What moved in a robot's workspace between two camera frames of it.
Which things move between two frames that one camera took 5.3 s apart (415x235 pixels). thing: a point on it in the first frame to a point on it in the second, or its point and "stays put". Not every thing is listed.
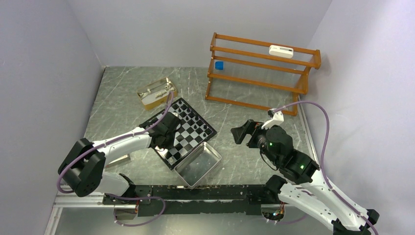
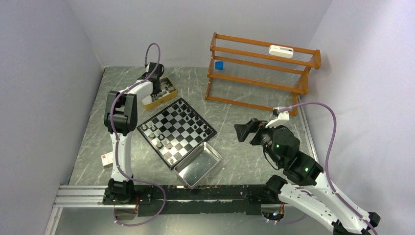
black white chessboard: [193, 130] stays put
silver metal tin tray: [194, 168] stays put
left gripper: [170, 145] to [158, 91]
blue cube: [219, 65] stays put
